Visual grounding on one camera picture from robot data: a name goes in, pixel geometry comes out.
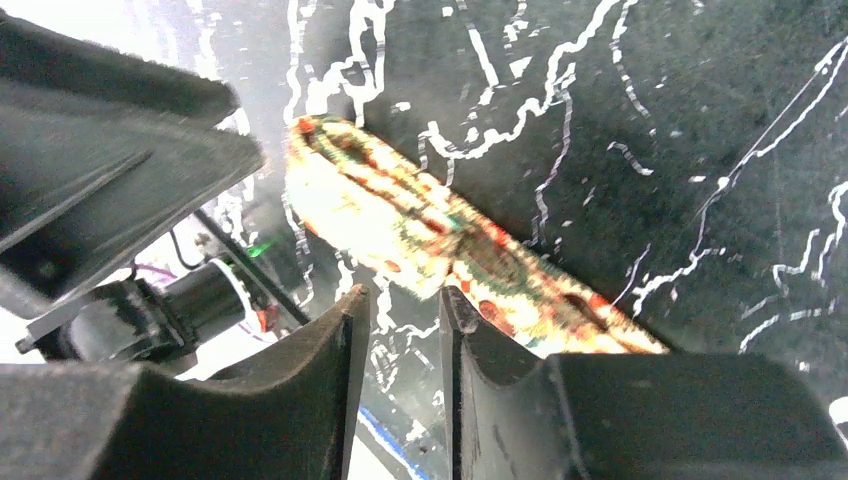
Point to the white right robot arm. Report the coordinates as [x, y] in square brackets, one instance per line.
[129, 321]

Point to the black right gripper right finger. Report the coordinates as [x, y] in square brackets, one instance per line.
[513, 415]

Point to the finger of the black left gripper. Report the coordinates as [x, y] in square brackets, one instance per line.
[101, 153]

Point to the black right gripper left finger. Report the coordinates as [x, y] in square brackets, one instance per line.
[287, 412]

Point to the cream flamingo paisley tie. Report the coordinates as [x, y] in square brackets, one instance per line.
[364, 198]

